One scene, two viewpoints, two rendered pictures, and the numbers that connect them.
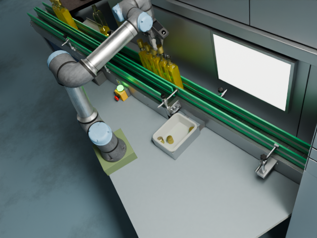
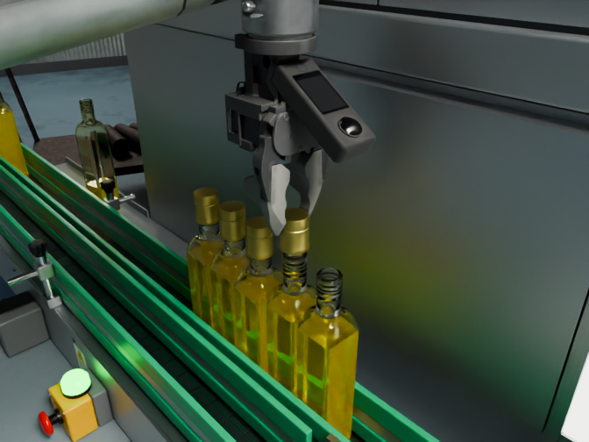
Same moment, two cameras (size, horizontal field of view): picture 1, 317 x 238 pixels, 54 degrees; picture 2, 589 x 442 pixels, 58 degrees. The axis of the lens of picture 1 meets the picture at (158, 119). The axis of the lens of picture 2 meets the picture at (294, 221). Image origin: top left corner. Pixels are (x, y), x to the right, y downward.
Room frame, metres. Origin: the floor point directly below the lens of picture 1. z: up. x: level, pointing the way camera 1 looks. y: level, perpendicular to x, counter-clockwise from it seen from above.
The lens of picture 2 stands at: (0.84, -0.01, 1.47)
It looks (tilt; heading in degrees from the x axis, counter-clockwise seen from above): 28 degrees down; 344
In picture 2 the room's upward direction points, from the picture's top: straight up
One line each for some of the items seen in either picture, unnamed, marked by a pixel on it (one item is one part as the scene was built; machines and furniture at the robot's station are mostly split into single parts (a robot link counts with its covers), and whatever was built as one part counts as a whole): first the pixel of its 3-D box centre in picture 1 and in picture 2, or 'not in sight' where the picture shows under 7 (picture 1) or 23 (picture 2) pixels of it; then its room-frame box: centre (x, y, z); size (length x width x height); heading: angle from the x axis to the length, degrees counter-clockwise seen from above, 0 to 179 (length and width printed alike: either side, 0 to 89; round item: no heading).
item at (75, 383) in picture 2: (120, 88); (74, 381); (1.54, 0.16, 0.84); 0.05 x 0.05 x 0.03
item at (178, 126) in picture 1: (176, 135); not in sight; (1.04, -0.06, 0.80); 0.22 x 0.17 x 0.09; 117
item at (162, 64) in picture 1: (167, 72); (294, 352); (1.35, -0.15, 0.99); 0.06 x 0.06 x 0.21; 27
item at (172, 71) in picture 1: (173, 76); (325, 377); (1.30, -0.18, 0.99); 0.06 x 0.06 x 0.21; 26
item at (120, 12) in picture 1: (126, 10); not in sight; (1.32, -0.06, 1.48); 0.11 x 0.11 x 0.08; 20
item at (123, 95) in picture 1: (122, 93); (80, 405); (1.53, 0.16, 0.79); 0.07 x 0.07 x 0.07; 27
